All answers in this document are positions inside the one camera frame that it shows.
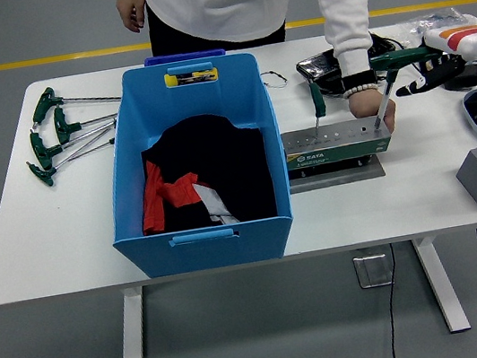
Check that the green grey hex key stand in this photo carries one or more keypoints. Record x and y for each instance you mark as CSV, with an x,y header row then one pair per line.
x,y
334,154

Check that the black wristwatch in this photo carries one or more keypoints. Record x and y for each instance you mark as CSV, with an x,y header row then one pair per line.
x,y
359,79

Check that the person's left hand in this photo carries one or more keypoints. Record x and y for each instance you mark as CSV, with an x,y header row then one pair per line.
x,y
365,104

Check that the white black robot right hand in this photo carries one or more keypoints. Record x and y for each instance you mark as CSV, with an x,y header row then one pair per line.
x,y
458,44

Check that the silver floor plate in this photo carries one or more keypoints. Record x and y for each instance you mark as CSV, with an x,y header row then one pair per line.
x,y
371,271

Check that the blue plastic storage box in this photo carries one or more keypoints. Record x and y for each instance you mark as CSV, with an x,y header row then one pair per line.
x,y
213,251

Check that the clear plastic parts bag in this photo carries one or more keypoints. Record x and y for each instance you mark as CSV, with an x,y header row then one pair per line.
x,y
444,18

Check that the person's right hand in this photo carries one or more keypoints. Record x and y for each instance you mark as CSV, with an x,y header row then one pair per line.
x,y
131,10

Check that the black plastic tray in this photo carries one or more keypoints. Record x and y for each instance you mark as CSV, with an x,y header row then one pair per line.
x,y
321,70

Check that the black orange garment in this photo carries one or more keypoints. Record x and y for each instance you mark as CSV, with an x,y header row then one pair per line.
x,y
217,159

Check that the dark blue plastic bin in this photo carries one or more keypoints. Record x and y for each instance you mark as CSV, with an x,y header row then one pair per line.
x,y
183,56

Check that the black power adapter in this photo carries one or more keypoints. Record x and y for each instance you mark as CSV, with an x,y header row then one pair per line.
x,y
469,76

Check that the white table leg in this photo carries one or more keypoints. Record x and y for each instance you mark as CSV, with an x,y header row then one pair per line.
x,y
132,341
442,292

